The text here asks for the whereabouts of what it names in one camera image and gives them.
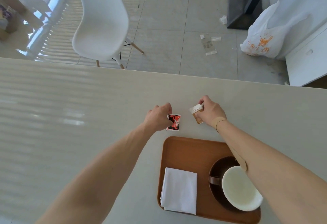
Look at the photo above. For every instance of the person's right hand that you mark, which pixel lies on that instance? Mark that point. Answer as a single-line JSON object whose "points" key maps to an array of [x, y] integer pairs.
{"points": [[212, 113]]}

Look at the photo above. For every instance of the person's left hand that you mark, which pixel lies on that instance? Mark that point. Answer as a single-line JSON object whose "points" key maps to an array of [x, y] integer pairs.
{"points": [[157, 117]]}

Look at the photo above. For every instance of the person's left fingers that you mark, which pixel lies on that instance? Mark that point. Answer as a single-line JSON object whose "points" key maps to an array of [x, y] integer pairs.
{"points": [[168, 111]]}

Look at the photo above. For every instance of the person's right thumb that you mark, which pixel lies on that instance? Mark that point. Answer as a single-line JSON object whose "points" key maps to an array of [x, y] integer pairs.
{"points": [[201, 100]]}

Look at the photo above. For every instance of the red sauce packet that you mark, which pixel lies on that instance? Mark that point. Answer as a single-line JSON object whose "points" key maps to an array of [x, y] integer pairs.
{"points": [[174, 122]]}

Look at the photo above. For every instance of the brown and white sauce packet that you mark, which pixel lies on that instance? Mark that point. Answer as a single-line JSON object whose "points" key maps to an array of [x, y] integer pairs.
{"points": [[197, 115]]}

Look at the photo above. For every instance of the person's left forearm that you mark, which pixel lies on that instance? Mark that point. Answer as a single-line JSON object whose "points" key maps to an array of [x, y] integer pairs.
{"points": [[102, 175]]}

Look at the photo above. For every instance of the beige elbow patch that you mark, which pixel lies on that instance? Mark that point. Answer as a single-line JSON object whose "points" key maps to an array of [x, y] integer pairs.
{"points": [[240, 160]]}

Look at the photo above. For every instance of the person's right forearm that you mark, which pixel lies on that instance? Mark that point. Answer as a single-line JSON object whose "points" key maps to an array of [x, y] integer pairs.
{"points": [[270, 175]]}

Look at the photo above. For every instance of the beige adhesive bandage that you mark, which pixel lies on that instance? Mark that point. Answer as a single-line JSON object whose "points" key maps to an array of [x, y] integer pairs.
{"points": [[218, 122]]}

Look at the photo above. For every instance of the brown rectangular tray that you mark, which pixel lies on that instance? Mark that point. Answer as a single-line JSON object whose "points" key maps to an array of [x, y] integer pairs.
{"points": [[186, 154]]}

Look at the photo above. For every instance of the clear plastic wrapper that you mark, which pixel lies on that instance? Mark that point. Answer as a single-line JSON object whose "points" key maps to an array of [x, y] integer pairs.
{"points": [[208, 43]]}

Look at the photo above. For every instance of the dark brown round plate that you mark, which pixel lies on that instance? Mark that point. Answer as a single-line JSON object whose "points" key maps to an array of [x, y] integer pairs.
{"points": [[217, 175]]}

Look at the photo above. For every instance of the white folded napkin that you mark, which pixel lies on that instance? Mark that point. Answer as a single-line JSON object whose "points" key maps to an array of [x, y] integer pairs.
{"points": [[179, 190]]}

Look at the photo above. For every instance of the crumpled white paper scrap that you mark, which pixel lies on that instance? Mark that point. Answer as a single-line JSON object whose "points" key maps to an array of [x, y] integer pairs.
{"points": [[223, 19]]}

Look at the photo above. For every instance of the white plastic shopping bag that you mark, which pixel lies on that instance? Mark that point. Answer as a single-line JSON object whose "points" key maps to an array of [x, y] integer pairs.
{"points": [[268, 34]]}

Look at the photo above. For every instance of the white bowl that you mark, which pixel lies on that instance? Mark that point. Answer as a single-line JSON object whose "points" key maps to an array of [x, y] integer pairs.
{"points": [[238, 189]]}

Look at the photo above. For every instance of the black stand base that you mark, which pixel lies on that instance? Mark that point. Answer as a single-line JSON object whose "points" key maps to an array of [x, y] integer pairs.
{"points": [[242, 9]]}

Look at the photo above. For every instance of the white plastic chair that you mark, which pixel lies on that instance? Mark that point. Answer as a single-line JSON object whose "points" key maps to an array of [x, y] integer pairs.
{"points": [[102, 19]]}

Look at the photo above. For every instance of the white cabinet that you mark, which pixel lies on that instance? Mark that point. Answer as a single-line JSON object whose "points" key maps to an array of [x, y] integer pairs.
{"points": [[306, 57]]}

